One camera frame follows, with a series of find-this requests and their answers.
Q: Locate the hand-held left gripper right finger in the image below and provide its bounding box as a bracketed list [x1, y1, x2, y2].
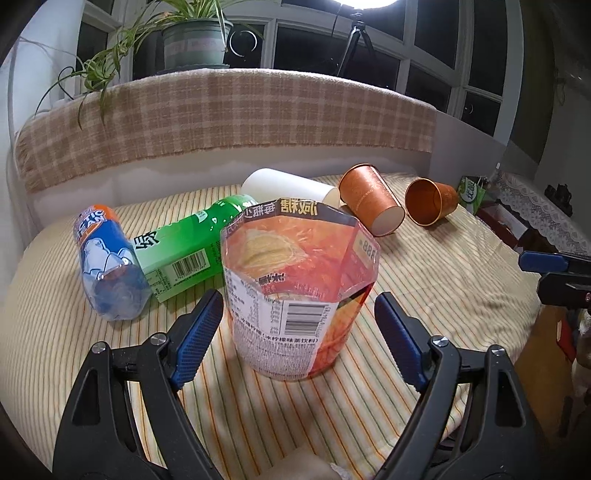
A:
[374, 292, 555, 480]

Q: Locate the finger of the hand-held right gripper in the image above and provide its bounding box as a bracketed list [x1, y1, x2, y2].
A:
[537, 272, 591, 306]
[518, 250, 591, 274]

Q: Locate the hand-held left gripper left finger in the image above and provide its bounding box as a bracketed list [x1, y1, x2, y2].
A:
[52, 290, 225, 480]

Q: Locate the brown paper cup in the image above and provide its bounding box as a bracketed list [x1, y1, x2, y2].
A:
[405, 178, 460, 227]
[338, 163, 406, 237]

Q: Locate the white paper cup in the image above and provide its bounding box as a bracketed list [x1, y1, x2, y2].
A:
[241, 168, 341, 208]

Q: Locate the dark wooden side table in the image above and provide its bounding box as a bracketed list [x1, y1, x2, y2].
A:
[475, 203, 555, 254]

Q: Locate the white lace cloth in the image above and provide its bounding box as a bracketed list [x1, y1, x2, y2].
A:
[496, 172, 591, 257]

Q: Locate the dark small object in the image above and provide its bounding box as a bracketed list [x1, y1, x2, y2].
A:
[545, 184, 575, 215]

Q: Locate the striped bed sheet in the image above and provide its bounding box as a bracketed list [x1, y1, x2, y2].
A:
[4, 173, 546, 480]

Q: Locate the green packet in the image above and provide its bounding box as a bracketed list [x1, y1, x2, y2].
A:
[457, 176, 488, 214]

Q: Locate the blue orange soda bottle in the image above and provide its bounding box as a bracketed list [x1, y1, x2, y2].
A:
[74, 204, 152, 322]

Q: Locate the beige plaid cloth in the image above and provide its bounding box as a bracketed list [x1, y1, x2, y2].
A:
[15, 68, 437, 195]

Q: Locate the black tripod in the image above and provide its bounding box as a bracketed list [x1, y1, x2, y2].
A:
[335, 13, 376, 77]

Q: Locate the potted spider plant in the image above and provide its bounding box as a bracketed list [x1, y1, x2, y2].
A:
[34, 0, 264, 130]

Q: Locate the white window frame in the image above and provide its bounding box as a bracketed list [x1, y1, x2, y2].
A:
[76, 0, 509, 139]

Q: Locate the ring light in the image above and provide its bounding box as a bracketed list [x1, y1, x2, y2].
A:
[330, 0, 398, 10]

